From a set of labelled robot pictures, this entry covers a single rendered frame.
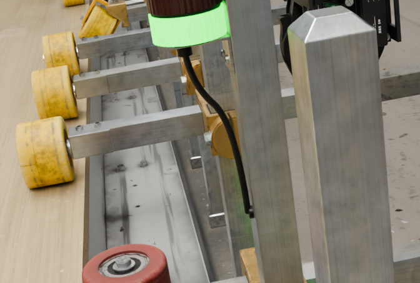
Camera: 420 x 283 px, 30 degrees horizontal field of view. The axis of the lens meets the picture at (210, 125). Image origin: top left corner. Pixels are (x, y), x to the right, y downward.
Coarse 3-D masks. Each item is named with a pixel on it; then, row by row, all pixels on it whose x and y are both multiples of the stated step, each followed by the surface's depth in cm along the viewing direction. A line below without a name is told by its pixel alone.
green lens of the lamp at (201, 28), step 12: (204, 12) 60; (216, 12) 60; (156, 24) 60; (168, 24) 60; (180, 24) 59; (192, 24) 59; (204, 24) 60; (216, 24) 60; (156, 36) 61; (168, 36) 60; (180, 36) 60; (192, 36) 60; (204, 36) 60; (216, 36) 61
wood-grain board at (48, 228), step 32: (0, 0) 241; (32, 0) 232; (0, 32) 191; (32, 32) 185; (0, 64) 159; (32, 64) 155; (0, 96) 136; (32, 96) 133; (0, 128) 119; (0, 160) 106; (0, 192) 95; (32, 192) 94; (64, 192) 92; (0, 224) 86; (32, 224) 85; (64, 224) 84; (0, 256) 79; (32, 256) 78; (64, 256) 77
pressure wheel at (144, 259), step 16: (96, 256) 75; (112, 256) 75; (128, 256) 74; (144, 256) 74; (160, 256) 73; (96, 272) 72; (112, 272) 72; (128, 272) 72; (144, 272) 71; (160, 272) 71
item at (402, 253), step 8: (392, 248) 77; (400, 248) 77; (408, 248) 77; (416, 248) 77; (400, 256) 76; (408, 256) 76; (416, 256) 75; (304, 264) 77; (312, 264) 77; (400, 264) 75; (408, 264) 75; (416, 264) 76; (304, 272) 76; (312, 272) 75; (400, 272) 76; (408, 272) 76; (416, 272) 76; (224, 280) 76; (232, 280) 76; (240, 280) 76; (312, 280) 74; (400, 280) 76; (408, 280) 76; (416, 280) 76
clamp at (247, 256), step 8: (248, 248) 80; (240, 256) 79; (248, 256) 78; (248, 264) 77; (256, 264) 76; (248, 272) 75; (256, 272) 75; (248, 280) 75; (256, 280) 74; (304, 280) 72
